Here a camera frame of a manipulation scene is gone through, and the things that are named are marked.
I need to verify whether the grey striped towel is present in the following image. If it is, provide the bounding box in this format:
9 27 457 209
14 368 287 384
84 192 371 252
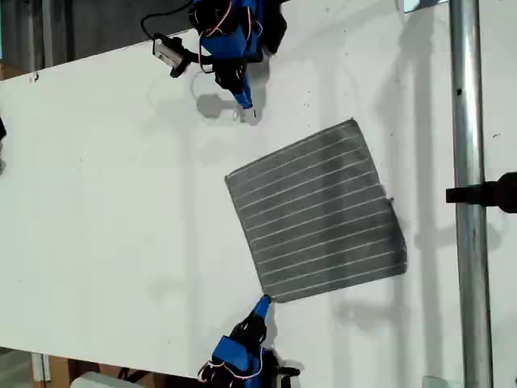
224 117 408 304

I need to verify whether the white plastic container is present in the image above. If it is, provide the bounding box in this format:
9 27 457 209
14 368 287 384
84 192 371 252
71 370 142 388

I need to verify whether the brown cardboard box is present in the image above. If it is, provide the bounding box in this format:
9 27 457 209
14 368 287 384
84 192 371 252
0 62 29 82
48 355 170 388

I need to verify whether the white table leg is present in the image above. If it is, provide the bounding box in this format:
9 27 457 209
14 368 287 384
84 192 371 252
32 351 52 383

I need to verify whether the short black camera stalk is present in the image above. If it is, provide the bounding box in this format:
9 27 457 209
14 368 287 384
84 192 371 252
169 47 215 78

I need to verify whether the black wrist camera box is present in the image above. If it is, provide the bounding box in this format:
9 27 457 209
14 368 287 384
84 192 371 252
152 33 183 68
275 365 302 388

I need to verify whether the black camera cable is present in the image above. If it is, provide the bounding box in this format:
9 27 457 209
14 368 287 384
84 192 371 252
140 0 195 40

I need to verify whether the steel post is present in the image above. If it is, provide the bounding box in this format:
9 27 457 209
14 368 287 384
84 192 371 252
448 0 494 388

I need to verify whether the black post clamp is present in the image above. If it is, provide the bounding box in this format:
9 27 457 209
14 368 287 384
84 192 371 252
445 171 517 214

